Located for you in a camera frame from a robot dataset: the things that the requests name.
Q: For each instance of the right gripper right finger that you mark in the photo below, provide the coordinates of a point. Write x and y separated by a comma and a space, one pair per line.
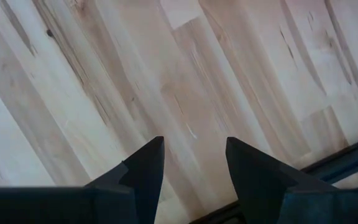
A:
275, 193

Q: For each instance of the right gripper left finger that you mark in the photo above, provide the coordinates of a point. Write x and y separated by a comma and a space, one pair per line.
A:
129, 193

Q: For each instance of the black table frame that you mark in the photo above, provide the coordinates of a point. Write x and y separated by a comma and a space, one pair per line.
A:
346, 161

